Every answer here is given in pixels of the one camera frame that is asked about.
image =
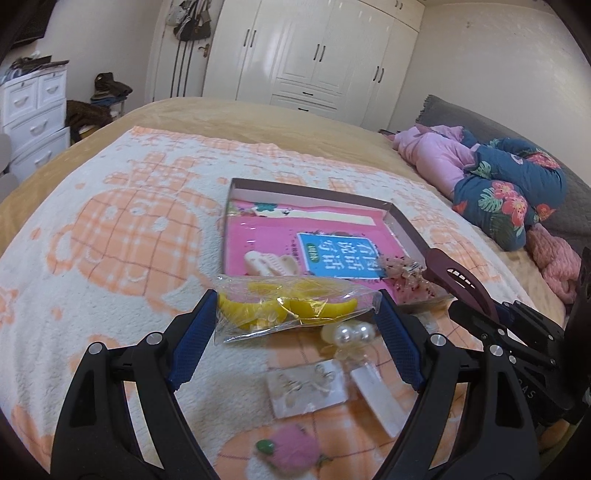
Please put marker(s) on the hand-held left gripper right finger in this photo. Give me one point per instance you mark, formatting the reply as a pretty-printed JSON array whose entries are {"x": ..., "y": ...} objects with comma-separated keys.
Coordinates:
[{"x": 397, "y": 341}]

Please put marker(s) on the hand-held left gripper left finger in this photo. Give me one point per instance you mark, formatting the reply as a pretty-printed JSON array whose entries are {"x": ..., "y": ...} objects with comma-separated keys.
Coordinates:
[{"x": 194, "y": 341}]

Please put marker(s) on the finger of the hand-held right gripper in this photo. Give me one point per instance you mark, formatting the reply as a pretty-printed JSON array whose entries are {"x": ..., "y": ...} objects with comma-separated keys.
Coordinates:
[
  {"x": 480, "y": 325},
  {"x": 510, "y": 314}
]

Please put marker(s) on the pearl hair clip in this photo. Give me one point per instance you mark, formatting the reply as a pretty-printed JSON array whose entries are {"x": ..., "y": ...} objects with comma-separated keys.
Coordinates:
[{"x": 351, "y": 334}]

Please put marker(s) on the clear narrow packet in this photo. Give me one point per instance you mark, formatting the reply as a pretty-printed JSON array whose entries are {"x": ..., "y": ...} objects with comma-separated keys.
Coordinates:
[{"x": 376, "y": 399}]

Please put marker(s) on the maroon hair claw clip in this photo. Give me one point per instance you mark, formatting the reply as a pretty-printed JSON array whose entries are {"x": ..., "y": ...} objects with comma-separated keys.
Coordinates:
[{"x": 443, "y": 272}]

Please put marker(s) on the clear bag of yellow hair rings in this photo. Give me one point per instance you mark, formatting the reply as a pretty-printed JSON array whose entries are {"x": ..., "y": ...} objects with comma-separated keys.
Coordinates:
[{"x": 295, "y": 307}]

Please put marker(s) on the cardboard tray box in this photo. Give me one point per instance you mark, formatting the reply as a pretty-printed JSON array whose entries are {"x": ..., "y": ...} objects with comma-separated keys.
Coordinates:
[{"x": 323, "y": 190}]

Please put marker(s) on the pink knit cloth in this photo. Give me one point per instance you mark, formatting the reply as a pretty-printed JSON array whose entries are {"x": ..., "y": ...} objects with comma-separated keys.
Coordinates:
[{"x": 554, "y": 263}]

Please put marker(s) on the glitter hair clip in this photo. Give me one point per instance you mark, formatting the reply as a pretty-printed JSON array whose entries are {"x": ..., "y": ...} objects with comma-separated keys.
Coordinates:
[{"x": 406, "y": 270}]

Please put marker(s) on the white hair claw clip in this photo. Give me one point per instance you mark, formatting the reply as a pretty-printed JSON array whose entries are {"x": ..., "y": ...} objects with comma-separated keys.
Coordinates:
[{"x": 265, "y": 263}]

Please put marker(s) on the blue floral quilt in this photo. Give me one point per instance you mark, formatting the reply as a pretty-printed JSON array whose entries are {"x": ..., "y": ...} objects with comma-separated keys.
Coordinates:
[{"x": 508, "y": 198}]

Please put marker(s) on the pink book with blue label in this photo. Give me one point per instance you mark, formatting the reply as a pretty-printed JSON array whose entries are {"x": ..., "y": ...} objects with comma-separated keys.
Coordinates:
[{"x": 263, "y": 240}]

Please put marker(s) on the orange and white printed blanket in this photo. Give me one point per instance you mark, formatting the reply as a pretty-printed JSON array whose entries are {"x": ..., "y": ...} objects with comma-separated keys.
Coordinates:
[{"x": 138, "y": 221}]

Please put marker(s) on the grey headboard cushion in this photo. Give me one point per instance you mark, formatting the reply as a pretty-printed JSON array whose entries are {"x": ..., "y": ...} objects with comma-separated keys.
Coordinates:
[{"x": 572, "y": 184}]

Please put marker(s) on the brown clothing heap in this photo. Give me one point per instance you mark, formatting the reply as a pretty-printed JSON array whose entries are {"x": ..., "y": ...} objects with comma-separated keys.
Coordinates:
[{"x": 87, "y": 115}]

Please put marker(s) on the dark clothes pile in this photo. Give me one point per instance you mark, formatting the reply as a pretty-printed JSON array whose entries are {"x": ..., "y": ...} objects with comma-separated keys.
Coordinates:
[{"x": 108, "y": 85}]

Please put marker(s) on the white door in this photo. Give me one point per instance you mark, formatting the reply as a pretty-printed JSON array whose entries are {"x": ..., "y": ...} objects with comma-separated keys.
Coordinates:
[{"x": 166, "y": 69}]

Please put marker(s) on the white plastic drawer unit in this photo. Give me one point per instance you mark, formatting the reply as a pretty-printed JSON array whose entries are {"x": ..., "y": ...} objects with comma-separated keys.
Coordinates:
[{"x": 32, "y": 120}]

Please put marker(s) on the white wardrobe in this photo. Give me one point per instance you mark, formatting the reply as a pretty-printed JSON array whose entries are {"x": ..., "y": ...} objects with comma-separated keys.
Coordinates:
[{"x": 314, "y": 50}]

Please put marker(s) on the clutter on drawer unit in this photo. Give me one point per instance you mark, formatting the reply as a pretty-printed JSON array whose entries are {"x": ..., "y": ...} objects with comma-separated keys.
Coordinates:
[{"x": 37, "y": 64}]

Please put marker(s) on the hanging bags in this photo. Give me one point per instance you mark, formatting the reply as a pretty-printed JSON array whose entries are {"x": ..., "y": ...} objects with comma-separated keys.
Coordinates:
[{"x": 191, "y": 23}]

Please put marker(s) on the black wall television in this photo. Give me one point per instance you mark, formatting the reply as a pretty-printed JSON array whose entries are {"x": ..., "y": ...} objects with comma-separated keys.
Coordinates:
[{"x": 37, "y": 23}]

